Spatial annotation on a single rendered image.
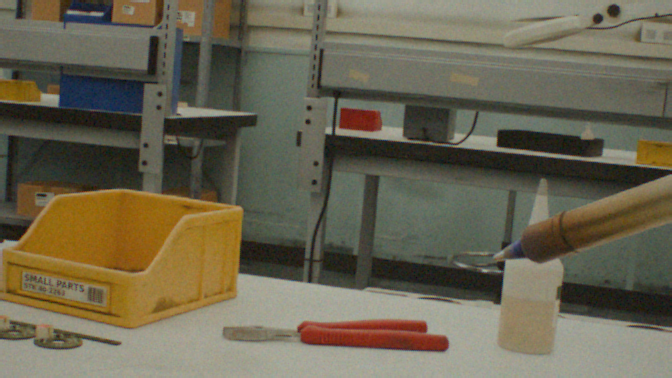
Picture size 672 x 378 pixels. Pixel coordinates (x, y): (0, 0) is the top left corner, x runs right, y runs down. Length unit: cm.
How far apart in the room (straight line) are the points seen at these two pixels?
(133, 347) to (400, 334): 15
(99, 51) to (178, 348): 233
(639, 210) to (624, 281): 453
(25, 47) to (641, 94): 161
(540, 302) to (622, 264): 410
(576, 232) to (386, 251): 461
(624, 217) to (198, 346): 40
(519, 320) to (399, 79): 199
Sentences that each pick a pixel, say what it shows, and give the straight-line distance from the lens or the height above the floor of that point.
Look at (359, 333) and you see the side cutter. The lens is 59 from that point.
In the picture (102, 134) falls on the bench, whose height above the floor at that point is 68.
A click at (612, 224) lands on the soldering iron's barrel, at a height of 88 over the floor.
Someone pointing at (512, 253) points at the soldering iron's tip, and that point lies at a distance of 21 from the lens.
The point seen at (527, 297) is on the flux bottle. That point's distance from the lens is 61.
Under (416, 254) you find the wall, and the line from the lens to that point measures 479.
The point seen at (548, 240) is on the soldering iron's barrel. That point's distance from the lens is 21.
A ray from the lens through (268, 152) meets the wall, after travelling 492.
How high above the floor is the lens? 90
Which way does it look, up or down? 6 degrees down
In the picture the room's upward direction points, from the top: 5 degrees clockwise
